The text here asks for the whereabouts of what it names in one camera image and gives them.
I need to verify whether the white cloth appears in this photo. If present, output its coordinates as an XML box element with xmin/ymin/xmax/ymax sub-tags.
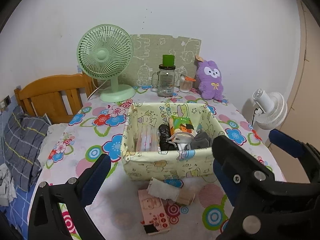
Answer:
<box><xmin>0</xmin><ymin>164</ymin><xmax>17</xmax><ymax>206</ymax></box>
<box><xmin>147</xmin><ymin>178</ymin><xmax>195</xmax><ymax>206</ymax></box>

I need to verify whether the pink cartoon tissue pack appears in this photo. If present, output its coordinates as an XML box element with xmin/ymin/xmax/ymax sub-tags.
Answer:
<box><xmin>138</xmin><ymin>190</ymin><xmax>170</xmax><ymax>235</ymax></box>

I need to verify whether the green cartoon tissue pack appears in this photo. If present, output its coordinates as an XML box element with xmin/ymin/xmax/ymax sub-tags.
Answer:
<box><xmin>169</xmin><ymin>115</ymin><xmax>196</xmax><ymax>136</ymax></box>

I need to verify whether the black plastic bag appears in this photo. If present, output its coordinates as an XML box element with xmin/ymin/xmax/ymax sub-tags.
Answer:
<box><xmin>158</xmin><ymin>124</ymin><xmax>178</xmax><ymax>151</ymax></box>

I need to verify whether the clear pack of straws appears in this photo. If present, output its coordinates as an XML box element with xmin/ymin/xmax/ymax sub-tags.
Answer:
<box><xmin>135</xmin><ymin>124</ymin><xmax>161</xmax><ymax>152</ymax></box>

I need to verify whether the white tissue pack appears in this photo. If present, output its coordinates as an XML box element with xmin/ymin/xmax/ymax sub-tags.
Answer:
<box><xmin>166</xmin><ymin>132</ymin><xmax>195</xmax><ymax>151</ymax></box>

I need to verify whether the beige door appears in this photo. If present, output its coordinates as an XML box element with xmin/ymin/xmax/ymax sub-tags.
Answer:
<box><xmin>265</xmin><ymin>0</ymin><xmax>320</xmax><ymax>183</ymax></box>

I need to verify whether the blue bed sheet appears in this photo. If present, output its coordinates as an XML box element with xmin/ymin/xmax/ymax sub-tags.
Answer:
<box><xmin>1</xmin><ymin>187</ymin><xmax>34</xmax><ymax>239</ymax></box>

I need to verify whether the crumpled white cloth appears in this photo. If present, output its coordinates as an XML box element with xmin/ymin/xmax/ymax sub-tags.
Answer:
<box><xmin>0</xmin><ymin>164</ymin><xmax>17</xmax><ymax>206</ymax></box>

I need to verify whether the white standing fan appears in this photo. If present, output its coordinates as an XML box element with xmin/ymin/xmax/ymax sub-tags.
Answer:
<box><xmin>241</xmin><ymin>88</ymin><xmax>288</xmax><ymax>141</ymax></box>

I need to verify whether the yellow cartoon fabric storage box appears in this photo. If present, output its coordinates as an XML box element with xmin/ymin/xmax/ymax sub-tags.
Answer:
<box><xmin>121</xmin><ymin>102</ymin><xmax>225</xmax><ymax>180</ymax></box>

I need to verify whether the white folded blanket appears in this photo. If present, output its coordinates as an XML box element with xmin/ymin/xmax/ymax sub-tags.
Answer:
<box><xmin>37</xmin><ymin>123</ymin><xmax>68</xmax><ymax>168</ymax></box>

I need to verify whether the grey plaid pillow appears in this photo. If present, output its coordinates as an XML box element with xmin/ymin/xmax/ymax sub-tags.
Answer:
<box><xmin>2</xmin><ymin>106</ymin><xmax>49</xmax><ymax>192</ymax></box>

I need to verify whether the floral tablecloth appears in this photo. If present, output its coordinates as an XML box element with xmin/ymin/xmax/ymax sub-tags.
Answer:
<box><xmin>39</xmin><ymin>87</ymin><xmax>284</xmax><ymax>239</ymax></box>

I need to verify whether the toothpick jar orange lid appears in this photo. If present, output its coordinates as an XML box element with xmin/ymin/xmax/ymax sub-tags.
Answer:
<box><xmin>179</xmin><ymin>74</ymin><xmax>196</xmax><ymax>93</ymax></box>

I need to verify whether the purple plush bunny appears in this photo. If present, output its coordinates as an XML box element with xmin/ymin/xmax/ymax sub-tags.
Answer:
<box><xmin>195</xmin><ymin>55</ymin><xmax>223</xmax><ymax>101</ymax></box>

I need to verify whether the wooden bed headboard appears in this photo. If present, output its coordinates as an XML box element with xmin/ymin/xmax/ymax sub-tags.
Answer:
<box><xmin>14</xmin><ymin>73</ymin><xmax>98</xmax><ymax>124</ymax></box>

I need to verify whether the glass mason jar mug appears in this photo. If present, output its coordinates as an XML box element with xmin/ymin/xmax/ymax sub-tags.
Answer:
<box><xmin>151</xmin><ymin>64</ymin><xmax>176</xmax><ymax>97</ymax></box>

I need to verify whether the green cup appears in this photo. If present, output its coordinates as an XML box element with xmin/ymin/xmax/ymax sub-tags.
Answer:
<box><xmin>162</xmin><ymin>55</ymin><xmax>175</xmax><ymax>67</ymax></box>

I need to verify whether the green cartoon placemat board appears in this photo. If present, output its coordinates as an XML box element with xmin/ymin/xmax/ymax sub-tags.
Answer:
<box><xmin>118</xmin><ymin>34</ymin><xmax>201</xmax><ymax>87</ymax></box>

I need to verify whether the green desk fan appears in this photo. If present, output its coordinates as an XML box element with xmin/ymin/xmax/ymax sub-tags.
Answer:
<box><xmin>76</xmin><ymin>24</ymin><xmax>136</xmax><ymax>102</ymax></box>

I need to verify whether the wall power socket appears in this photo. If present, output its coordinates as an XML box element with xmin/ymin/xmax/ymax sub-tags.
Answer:
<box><xmin>0</xmin><ymin>96</ymin><xmax>11</xmax><ymax>111</ymax></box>

